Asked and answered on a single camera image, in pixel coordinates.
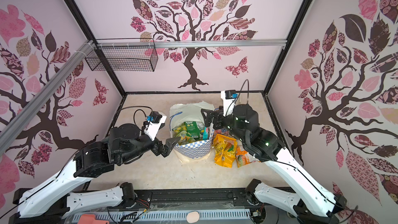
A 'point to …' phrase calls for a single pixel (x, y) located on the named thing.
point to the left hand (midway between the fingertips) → (171, 134)
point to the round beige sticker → (193, 217)
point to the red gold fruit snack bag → (224, 132)
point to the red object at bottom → (90, 219)
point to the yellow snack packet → (224, 150)
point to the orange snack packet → (243, 157)
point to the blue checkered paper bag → (195, 151)
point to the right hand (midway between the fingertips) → (212, 107)
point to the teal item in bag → (205, 134)
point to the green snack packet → (189, 131)
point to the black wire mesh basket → (139, 54)
